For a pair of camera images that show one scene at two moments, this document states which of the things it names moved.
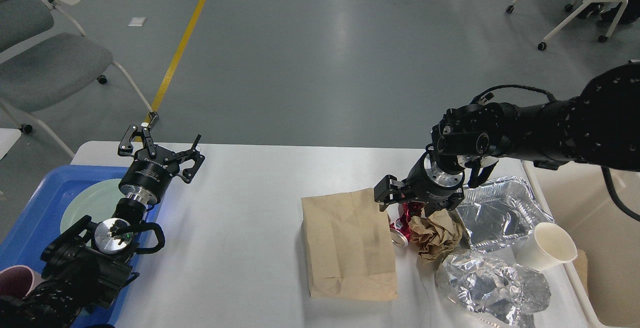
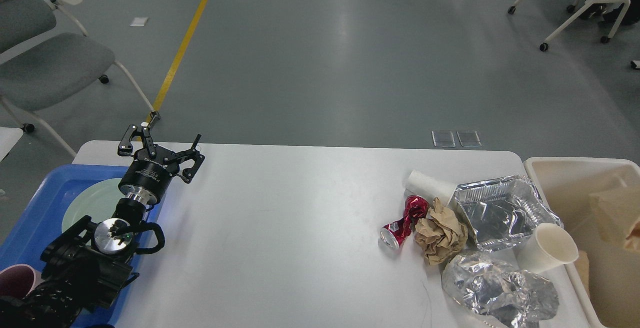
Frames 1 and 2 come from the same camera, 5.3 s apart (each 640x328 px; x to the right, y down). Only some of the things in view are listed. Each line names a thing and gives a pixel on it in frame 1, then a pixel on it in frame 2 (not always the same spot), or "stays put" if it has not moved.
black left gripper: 146,180 stays put
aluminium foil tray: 499,211 stays put
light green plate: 98,200 stays put
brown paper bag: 349,247 → 611,211
